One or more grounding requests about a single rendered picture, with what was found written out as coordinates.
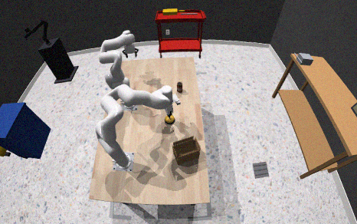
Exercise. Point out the gold dome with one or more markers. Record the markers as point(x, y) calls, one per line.
point(169, 119)

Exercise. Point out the orange jar with black lid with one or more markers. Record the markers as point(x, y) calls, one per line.
point(179, 86)

